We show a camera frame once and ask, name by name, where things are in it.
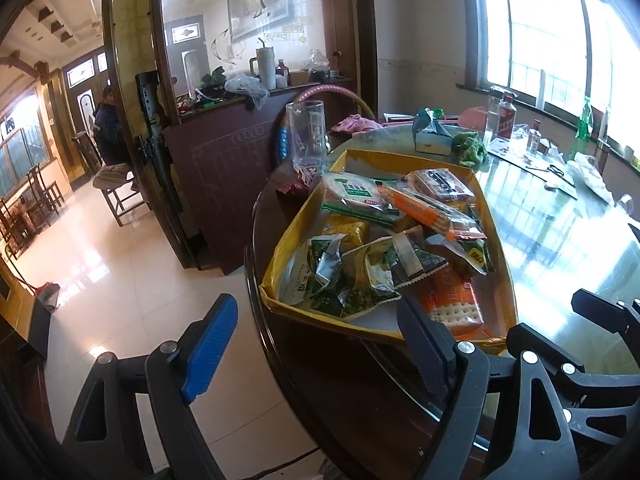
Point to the green yellow snack bag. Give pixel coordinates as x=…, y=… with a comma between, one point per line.
x=347, y=285

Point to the yellow cardboard tray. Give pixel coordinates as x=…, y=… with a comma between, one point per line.
x=383, y=226

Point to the small clear liquor bottle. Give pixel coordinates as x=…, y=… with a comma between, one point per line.
x=534, y=137

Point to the round cracker pack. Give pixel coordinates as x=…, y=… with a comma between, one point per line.
x=357, y=197

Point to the dark wood sideboard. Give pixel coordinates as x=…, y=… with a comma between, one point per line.
x=223, y=157

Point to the white green snack bag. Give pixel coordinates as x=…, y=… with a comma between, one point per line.
x=295, y=277

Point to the pink fly swatter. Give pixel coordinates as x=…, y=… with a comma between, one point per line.
x=473, y=118

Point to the green cloth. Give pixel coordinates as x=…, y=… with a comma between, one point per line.
x=468, y=149

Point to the framed wall painting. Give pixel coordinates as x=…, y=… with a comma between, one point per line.
x=248, y=18

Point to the orange cracker pack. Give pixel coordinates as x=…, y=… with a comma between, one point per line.
x=449, y=300

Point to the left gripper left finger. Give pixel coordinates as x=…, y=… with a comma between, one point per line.
x=105, y=433

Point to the teal tissue box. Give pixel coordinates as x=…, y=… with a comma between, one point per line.
x=429, y=135

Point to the pink cloth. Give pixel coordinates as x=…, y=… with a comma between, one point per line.
x=355, y=124

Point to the orange biscuit package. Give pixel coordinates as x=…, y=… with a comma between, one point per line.
x=440, y=184

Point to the wooden chair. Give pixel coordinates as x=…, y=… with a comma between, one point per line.
x=115, y=182

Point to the printed poster sheet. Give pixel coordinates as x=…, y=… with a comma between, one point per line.
x=555, y=177

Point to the square cracker pack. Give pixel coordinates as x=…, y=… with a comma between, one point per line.
x=441, y=218

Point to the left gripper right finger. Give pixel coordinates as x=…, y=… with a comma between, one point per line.
x=531, y=438

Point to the white plastic bag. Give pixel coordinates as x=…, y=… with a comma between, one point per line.
x=583, y=168

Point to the person in dark jacket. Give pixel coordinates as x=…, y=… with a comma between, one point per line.
x=107, y=131

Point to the white thermos mug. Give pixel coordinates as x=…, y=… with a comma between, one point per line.
x=263, y=67

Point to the white red liquor bottle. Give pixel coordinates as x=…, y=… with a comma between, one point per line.
x=506, y=116

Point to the clear glass jar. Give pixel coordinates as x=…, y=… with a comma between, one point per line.
x=495, y=95

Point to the small green snack packet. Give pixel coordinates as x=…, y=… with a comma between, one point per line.
x=468, y=257

